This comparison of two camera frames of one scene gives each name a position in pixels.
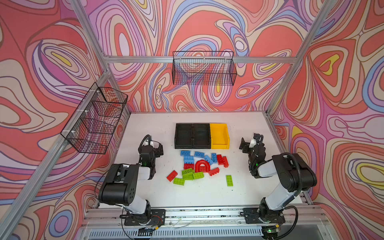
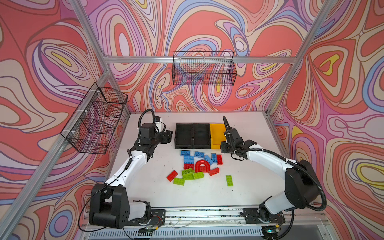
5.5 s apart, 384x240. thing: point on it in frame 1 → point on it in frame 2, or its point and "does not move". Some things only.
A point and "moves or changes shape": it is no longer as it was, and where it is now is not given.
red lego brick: x=222 y=161 moves or changes shape
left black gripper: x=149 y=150 → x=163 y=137
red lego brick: x=214 y=171 does not move
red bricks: x=198 y=163 does not move
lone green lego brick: x=229 y=181 does not move
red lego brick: x=186 y=166 does not move
